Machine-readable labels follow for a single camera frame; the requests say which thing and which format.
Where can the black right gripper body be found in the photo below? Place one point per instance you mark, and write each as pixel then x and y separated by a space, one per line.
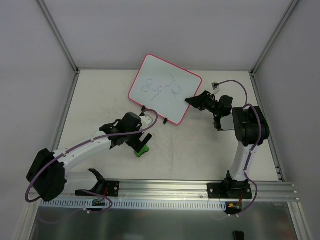
pixel 132 138

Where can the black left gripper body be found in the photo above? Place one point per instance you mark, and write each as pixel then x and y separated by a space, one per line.
pixel 212 104

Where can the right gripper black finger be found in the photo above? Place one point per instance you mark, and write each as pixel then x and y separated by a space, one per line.
pixel 135 146
pixel 146 139

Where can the green bone-shaped eraser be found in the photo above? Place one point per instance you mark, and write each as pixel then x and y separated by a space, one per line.
pixel 143 151

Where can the pink-framed whiteboard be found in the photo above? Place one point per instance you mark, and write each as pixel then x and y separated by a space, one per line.
pixel 163 86

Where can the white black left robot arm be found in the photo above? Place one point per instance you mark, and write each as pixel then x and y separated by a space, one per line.
pixel 249 125

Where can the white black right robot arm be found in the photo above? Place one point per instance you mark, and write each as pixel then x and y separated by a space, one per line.
pixel 51 173

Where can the black whiteboard stand foot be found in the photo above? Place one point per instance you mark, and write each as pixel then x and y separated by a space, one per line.
pixel 165 121

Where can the black object bottom edge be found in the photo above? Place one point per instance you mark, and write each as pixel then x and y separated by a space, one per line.
pixel 239 235

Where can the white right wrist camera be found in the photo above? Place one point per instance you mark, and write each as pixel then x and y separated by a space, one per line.
pixel 146 121

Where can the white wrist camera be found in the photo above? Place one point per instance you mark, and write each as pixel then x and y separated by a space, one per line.
pixel 215 86
pixel 146 121

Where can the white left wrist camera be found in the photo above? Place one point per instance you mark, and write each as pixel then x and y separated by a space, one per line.
pixel 215 86

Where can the right aluminium frame post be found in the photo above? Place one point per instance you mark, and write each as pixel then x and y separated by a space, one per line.
pixel 275 34

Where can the aluminium frame post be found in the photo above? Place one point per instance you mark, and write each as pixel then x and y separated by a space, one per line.
pixel 275 34
pixel 57 34

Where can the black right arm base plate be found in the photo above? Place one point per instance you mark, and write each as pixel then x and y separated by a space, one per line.
pixel 108 188

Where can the aluminium mounting rail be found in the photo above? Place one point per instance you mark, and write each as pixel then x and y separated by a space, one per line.
pixel 193 190

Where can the white slotted cable duct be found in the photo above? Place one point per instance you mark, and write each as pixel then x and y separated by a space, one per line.
pixel 137 204

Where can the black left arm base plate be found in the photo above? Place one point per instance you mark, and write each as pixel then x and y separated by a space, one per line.
pixel 232 191

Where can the left aluminium frame post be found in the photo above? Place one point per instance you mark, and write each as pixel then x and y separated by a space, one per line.
pixel 57 34

